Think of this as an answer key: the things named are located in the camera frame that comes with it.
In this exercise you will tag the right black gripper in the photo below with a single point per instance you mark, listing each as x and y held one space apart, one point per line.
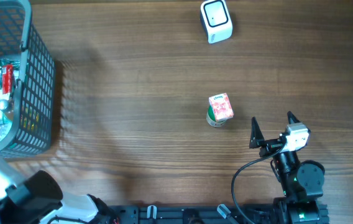
257 140

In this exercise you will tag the red tissue pack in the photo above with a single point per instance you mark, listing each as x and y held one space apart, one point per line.
221 106

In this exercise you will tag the green lid jar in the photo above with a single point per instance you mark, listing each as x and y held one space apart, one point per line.
211 119

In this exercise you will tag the yellow oil bottle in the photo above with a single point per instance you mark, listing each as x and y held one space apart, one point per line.
7 108

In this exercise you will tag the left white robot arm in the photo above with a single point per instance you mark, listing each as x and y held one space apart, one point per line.
39 199

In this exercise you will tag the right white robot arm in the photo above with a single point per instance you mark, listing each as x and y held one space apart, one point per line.
302 182

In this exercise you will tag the white barcode scanner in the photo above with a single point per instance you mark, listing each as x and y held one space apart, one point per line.
215 20

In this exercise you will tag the grey plastic mesh basket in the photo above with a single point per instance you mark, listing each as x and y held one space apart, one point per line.
30 134

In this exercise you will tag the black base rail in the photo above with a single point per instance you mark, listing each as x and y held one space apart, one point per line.
195 214

